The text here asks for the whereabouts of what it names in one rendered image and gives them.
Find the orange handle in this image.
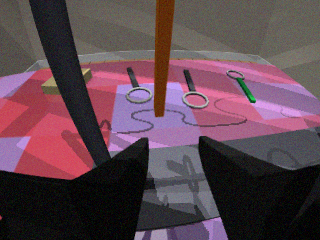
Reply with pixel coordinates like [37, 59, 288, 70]
[155, 0, 175, 117]

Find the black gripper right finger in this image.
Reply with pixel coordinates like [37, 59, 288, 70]
[199, 135, 320, 240]

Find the green handle with grey loop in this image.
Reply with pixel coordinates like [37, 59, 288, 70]
[227, 69, 256, 103]

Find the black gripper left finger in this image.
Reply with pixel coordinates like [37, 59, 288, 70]
[0, 137, 149, 240]

